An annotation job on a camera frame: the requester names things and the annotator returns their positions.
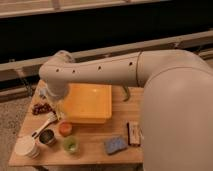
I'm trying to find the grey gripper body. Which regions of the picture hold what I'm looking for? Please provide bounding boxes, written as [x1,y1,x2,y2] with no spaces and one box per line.
[46,89,68,111]

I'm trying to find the yellow banana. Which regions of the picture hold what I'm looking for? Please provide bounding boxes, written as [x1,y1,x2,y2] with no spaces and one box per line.
[55,102,65,120]

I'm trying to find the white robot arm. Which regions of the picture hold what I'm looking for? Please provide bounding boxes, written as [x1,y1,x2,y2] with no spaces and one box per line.
[39,49,213,171]

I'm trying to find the green plastic cup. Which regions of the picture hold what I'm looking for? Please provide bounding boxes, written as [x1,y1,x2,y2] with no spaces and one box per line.
[62,136,79,154]

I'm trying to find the blue crumpled cloth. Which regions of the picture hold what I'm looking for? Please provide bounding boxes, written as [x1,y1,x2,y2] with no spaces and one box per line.
[39,88,46,99]

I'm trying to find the purple toy grapes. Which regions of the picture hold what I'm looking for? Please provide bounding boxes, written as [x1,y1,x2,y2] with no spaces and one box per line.
[32,103,52,115]

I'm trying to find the yellow plastic bin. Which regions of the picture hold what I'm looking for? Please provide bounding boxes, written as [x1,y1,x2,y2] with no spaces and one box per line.
[60,84,112,124]

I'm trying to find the orange toy fruit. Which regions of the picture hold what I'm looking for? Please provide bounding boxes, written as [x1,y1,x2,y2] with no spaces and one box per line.
[59,122,72,137]

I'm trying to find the white stacked bowls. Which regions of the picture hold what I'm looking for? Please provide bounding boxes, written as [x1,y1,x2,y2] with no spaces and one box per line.
[15,136,40,158]

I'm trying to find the blue sponge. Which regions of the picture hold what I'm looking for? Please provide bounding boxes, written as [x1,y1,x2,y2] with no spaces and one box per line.
[104,136,127,155]

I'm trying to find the wooden table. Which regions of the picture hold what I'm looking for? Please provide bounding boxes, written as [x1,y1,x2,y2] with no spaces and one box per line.
[9,86,143,166]

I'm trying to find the brown chocolate bar box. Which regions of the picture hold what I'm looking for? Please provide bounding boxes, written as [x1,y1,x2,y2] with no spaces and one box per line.
[127,121,141,146]

